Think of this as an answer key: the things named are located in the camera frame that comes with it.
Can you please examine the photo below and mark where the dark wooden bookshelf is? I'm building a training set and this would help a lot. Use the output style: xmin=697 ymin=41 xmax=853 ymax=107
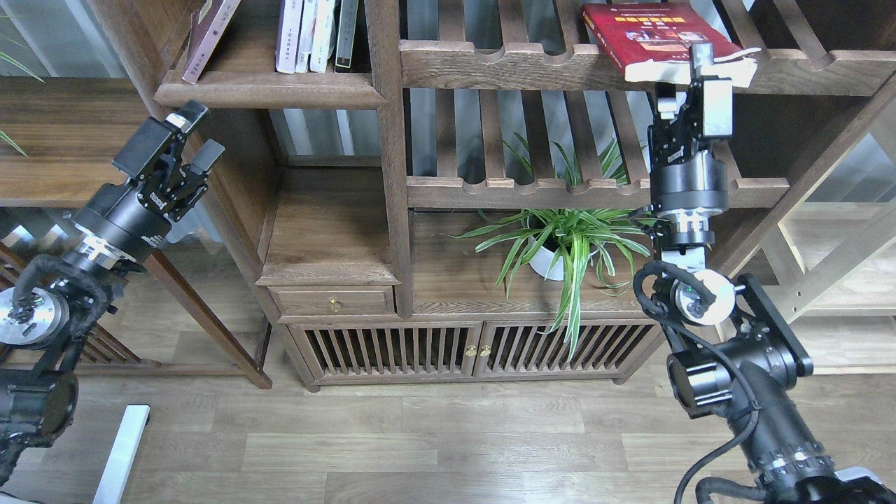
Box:
xmin=87 ymin=0 xmax=896 ymax=393

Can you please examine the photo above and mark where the right slatted cabinet door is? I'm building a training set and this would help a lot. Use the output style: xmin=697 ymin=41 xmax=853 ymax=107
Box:
xmin=463 ymin=319 xmax=665 ymax=385

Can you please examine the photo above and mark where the white metal base bar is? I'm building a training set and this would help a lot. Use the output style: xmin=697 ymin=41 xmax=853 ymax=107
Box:
xmin=92 ymin=404 xmax=151 ymax=503

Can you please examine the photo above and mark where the small wooden drawer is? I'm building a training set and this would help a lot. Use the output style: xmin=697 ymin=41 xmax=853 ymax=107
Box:
xmin=268 ymin=285 xmax=394 ymax=316

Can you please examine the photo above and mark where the white lavender book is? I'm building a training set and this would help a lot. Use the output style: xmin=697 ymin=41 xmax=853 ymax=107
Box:
xmin=274 ymin=0 xmax=303 ymax=74

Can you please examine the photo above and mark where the dark maroon book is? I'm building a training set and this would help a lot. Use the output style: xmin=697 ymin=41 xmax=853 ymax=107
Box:
xmin=182 ymin=1 xmax=241 ymax=84

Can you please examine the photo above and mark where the green plant leaves left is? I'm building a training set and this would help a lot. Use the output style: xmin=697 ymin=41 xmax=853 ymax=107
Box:
xmin=0 ymin=14 xmax=46 ymax=158

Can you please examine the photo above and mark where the white plant pot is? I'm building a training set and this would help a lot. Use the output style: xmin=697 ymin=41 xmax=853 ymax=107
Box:
xmin=528 ymin=239 xmax=587 ymax=283

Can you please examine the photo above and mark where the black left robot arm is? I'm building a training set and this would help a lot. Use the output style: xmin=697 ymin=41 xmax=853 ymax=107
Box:
xmin=1 ymin=100 xmax=224 ymax=482

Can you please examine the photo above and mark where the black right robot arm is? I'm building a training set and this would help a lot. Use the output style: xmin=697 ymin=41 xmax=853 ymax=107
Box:
xmin=629 ymin=42 xmax=894 ymax=503

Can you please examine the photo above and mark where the dark slatted wooden bench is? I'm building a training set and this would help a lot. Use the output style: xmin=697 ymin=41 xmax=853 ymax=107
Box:
xmin=2 ymin=246 xmax=144 ymax=391

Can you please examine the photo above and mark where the slatted cabinet door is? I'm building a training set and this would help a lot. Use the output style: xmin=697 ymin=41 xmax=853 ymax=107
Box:
xmin=289 ymin=322 xmax=482 ymax=385
xmin=463 ymin=319 xmax=665 ymax=385

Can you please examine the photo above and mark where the dark green upright book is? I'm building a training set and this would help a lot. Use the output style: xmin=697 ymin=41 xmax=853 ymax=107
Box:
xmin=334 ymin=0 xmax=361 ymax=73

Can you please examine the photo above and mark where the light wooden rack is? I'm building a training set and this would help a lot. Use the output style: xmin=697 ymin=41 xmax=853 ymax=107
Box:
xmin=745 ymin=104 xmax=895 ymax=375

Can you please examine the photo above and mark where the red book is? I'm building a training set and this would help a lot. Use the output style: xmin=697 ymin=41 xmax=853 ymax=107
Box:
xmin=580 ymin=2 xmax=758 ymax=88

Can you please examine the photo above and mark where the green spider plant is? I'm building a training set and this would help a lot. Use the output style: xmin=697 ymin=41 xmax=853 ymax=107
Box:
xmin=448 ymin=133 xmax=673 ymax=361

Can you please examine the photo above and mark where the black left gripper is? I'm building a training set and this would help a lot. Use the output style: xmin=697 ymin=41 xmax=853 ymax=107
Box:
xmin=69 ymin=99 xmax=225 ymax=270

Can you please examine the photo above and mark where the dark wooden side table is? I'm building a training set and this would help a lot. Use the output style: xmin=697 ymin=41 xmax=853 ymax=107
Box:
xmin=2 ymin=77 xmax=272 ymax=389

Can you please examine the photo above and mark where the left slatted cabinet door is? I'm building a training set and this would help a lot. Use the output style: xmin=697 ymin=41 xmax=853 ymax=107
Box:
xmin=289 ymin=322 xmax=482 ymax=385

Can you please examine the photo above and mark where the white book middle upright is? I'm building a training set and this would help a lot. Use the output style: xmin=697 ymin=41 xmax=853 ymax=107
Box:
xmin=309 ymin=0 xmax=340 ymax=73

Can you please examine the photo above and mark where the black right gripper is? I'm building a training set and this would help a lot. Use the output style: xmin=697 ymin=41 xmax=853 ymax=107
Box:
xmin=647 ymin=42 xmax=733 ymax=223

